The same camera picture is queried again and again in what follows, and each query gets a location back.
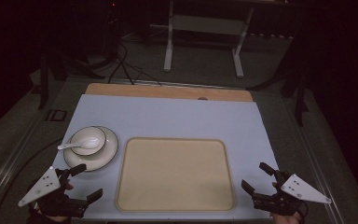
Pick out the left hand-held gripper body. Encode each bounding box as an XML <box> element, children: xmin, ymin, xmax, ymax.
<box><xmin>18</xmin><ymin>166</ymin><xmax>90</xmax><ymax>218</ymax></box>

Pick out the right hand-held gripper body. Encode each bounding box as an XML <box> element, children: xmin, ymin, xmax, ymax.
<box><xmin>252</xmin><ymin>170</ymin><xmax>333</xmax><ymax>217</ymax></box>

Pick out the person's left hand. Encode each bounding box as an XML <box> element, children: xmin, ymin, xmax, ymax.
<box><xmin>26</xmin><ymin>180</ymin><xmax>76</xmax><ymax>224</ymax></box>

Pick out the person's right hand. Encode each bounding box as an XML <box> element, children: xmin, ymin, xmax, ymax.
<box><xmin>269</xmin><ymin>181</ymin><xmax>310</xmax><ymax>224</ymax></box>

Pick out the white ceramic spoon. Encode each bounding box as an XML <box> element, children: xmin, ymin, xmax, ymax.
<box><xmin>57</xmin><ymin>136</ymin><xmax>102</xmax><ymax>151</ymax></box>

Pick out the white plate with dark rim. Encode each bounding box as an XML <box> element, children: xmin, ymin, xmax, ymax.
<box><xmin>62</xmin><ymin>125</ymin><xmax>119</xmax><ymax>173</ymax></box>

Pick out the white bowl with dark rim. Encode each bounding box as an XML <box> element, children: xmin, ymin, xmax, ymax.
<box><xmin>69</xmin><ymin>126</ymin><xmax>107</xmax><ymax>157</ymax></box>

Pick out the beige rectangular tray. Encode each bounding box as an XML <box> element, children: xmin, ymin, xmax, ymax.
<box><xmin>115</xmin><ymin>136</ymin><xmax>236</xmax><ymax>213</ymax></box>

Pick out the black metal stand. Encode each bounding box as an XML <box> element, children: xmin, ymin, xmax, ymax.
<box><xmin>247</xmin><ymin>29</ymin><xmax>312</xmax><ymax>127</ymax></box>
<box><xmin>36</xmin><ymin>50</ymin><xmax>106</xmax><ymax>110</ymax></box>

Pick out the light blue table mat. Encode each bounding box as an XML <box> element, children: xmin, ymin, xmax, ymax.
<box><xmin>51</xmin><ymin>93</ymin><xmax>280</xmax><ymax>220</ymax></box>

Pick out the dark device with red light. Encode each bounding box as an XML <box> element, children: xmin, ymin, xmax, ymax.
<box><xmin>103</xmin><ymin>0</ymin><xmax>123</xmax><ymax>62</ymax></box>

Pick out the white metal stand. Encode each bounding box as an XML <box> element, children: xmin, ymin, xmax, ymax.
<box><xmin>163</xmin><ymin>0</ymin><xmax>255</xmax><ymax>79</ymax></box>

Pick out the black cable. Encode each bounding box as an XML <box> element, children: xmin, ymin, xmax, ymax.
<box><xmin>0</xmin><ymin>138</ymin><xmax>63</xmax><ymax>223</ymax></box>
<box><xmin>107</xmin><ymin>41</ymin><xmax>163</xmax><ymax>87</ymax></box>

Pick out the metal floor rail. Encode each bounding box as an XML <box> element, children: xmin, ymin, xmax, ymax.
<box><xmin>283</xmin><ymin>94</ymin><xmax>347</xmax><ymax>224</ymax></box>
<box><xmin>0</xmin><ymin>119</ymin><xmax>46</xmax><ymax>216</ymax></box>

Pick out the black rectangular floor frame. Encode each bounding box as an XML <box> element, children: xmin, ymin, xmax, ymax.
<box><xmin>45</xmin><ymin>108</ymin><xmax>68</xmax><ymax>122</ymax></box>

